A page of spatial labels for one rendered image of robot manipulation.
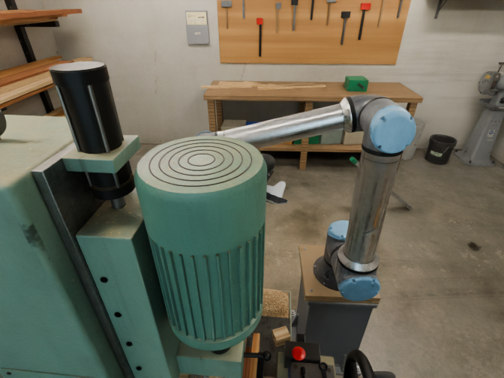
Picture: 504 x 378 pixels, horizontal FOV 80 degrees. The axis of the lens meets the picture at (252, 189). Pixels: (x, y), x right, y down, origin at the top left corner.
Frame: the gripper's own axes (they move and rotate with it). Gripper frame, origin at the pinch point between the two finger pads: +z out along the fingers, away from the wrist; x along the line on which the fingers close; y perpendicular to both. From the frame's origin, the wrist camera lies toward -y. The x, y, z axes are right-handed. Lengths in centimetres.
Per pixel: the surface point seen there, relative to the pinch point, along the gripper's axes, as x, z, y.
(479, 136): 250, -188, 232
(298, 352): 26.4, 2.3, -26.7
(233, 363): 13.2, 3.7, -34.0
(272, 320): 29.0, -18.2, -27.0
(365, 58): 91, -218, 234
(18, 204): -29.4, 23.5, -21.5
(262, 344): 27.1, -13.5, -32.8
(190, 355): 5.5, 0.2, -37.4
